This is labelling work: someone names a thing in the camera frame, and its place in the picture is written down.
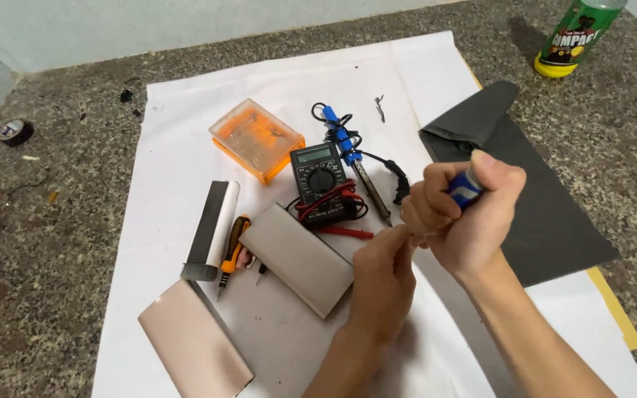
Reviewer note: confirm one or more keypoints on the person's left hand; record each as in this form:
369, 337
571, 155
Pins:
379, 287

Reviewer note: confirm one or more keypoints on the person's right hand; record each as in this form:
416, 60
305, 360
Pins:
479, 232

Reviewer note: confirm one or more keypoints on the person's left fingers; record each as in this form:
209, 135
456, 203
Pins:
404, 246

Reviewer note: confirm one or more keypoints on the black multimeter test lead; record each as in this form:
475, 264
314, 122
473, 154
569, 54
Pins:
358, 213

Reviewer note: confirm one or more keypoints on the red multimeter test lead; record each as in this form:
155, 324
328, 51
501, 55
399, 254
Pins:
346, 232

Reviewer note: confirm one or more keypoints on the silver power bank shell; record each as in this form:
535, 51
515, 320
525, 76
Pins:
296, 260

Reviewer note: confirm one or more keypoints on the black digital multimeter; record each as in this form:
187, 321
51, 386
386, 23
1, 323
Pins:
318, 177

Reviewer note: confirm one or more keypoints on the small black screwdriver bit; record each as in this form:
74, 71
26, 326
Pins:
261, 273

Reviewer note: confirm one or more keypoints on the dark grey sandpaper sheet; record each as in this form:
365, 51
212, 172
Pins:
550, 210

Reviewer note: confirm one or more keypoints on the small pink plastic piece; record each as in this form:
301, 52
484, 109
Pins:
245, 258

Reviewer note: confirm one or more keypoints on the orange and black screwdriver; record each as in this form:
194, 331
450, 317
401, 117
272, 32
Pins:
234, 246

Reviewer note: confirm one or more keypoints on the orange clear plastic bit case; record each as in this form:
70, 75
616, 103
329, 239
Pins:
255, 138

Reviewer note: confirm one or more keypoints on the yellow paper sheet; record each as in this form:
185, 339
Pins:
620, 309

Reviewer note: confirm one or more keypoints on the pink power bank shell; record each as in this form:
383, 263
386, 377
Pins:
197, 342

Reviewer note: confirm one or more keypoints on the large white paper sheet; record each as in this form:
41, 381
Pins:
186, 166

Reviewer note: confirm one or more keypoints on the green bottle with yellow cap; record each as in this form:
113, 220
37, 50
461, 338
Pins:
575, 36

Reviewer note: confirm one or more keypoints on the black electrical tape roll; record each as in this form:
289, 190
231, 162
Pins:
15, 132

